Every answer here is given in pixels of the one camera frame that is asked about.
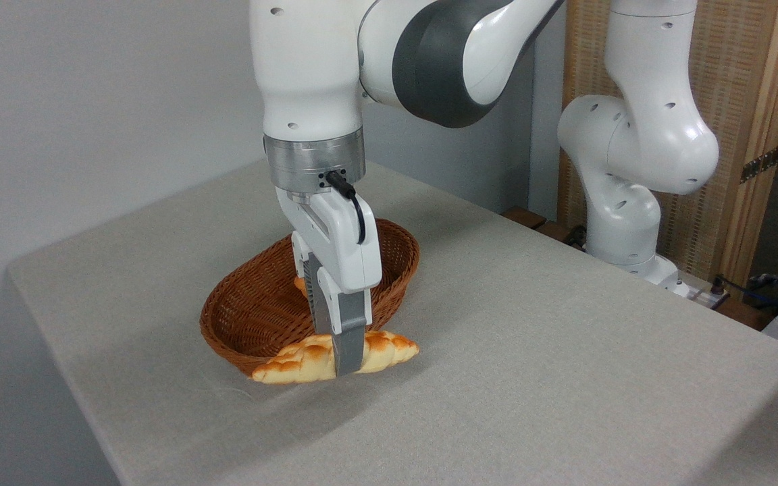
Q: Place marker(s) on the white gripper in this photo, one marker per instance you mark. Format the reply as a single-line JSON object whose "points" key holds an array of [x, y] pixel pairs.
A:
{"points": [[342, 250]]}

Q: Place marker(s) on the long braided bread loaf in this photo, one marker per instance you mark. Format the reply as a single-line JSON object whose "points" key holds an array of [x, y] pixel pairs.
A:
{"points": [[301, 361]]}

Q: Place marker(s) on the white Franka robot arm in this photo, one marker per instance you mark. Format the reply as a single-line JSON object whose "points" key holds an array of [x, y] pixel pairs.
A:
{"points": [[639, 135]]}

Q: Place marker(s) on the round knotted bread roll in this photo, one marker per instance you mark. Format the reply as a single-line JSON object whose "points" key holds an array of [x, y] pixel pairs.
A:
{"points": [[300, 286]]}

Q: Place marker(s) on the brown wicker oval basket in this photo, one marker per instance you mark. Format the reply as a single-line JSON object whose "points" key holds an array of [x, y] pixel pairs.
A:
{"points": [[254, 304]]}

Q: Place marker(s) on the grey tablecloth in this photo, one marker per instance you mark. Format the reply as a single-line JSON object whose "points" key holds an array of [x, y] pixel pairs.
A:
{"points": [[531, 378]]}

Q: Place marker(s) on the black clamp knob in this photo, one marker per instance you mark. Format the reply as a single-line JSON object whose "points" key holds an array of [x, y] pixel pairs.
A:
{"points": [[576, 236]]}

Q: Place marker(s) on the metal screen hinge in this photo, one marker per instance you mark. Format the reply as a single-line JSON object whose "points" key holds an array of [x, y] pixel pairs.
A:
{"points": [[759, 165]]}

